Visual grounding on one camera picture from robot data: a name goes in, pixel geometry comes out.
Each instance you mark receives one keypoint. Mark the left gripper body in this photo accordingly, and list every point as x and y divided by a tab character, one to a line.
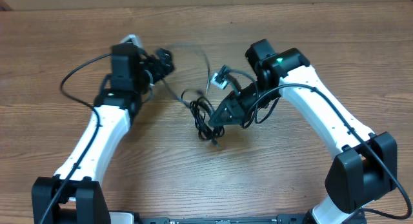
151	71

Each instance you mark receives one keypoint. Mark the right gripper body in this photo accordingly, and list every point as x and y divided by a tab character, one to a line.
253	97

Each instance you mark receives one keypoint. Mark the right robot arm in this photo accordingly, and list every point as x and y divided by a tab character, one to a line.
364	166

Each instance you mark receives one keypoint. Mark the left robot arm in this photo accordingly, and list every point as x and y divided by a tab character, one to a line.
74	194

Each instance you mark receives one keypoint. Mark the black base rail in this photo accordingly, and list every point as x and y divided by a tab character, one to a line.
279	219

